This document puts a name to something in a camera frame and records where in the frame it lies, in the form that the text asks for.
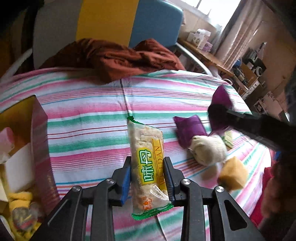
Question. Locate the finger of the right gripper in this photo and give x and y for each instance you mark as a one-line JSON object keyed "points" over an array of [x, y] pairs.
{"points": [[222, 119]]}

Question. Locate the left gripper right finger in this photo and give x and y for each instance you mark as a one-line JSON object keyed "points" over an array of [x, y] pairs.
{"points": [[227, 220]]}

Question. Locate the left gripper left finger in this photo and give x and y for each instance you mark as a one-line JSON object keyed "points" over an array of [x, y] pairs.
{"points": [[67, 221]]}

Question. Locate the purple foil pouch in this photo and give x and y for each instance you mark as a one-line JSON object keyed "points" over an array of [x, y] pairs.
{"points": [[220, 97], [187, 128]]}

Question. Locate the cream sock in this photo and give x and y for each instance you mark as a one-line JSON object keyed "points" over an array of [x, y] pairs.
{"points": [[208, 150]]}

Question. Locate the yellow sponge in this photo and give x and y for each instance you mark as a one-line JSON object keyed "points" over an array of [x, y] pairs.
{"points": [[233, 175]]}

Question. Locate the white foam block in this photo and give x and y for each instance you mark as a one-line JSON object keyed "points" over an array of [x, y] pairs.
{"points": [[19, 170]]}

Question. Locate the snack bar wrapper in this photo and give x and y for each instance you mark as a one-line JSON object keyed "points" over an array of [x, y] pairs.
{"points": [[149, 191]]}

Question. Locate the pink plastic roll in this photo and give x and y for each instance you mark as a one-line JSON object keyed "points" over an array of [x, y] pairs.
{"points": [[7, 143]]}

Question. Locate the green white medicine box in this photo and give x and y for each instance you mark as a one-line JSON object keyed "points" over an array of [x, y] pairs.
{"points": [[228, 140]]}

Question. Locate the red blanket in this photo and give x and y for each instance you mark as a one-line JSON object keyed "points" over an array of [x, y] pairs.
{"points": [[274, 212]]}

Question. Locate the yellow socks in box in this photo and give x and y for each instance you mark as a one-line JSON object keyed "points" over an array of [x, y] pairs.
{"points": [[26, 214]]}

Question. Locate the wooden side table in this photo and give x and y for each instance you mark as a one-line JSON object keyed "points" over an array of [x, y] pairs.
{"points": [[207, 58]]}

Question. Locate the pink box on table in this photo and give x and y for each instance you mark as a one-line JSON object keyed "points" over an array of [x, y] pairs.
{"points": [[207, 47]]}

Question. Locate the white package on table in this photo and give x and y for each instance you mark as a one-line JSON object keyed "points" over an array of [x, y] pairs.
{"points": [[199, 38]]}

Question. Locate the striped bed sheet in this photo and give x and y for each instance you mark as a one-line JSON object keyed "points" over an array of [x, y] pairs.
{"points": [[88, 140]]}

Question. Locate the curtain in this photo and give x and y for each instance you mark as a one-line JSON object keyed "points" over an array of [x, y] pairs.
{"points": [[248, 19]]}

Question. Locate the dark red gold box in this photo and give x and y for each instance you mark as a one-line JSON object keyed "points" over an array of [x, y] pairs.
{"points": [[28, 121]]}

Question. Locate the rust brown cloth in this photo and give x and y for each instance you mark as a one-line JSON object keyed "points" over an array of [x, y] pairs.
{"points": [[113, 61]]}

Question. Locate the blue yellow grey armchair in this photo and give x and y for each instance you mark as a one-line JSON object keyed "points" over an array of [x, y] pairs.
{"points": [[42, 28]]}

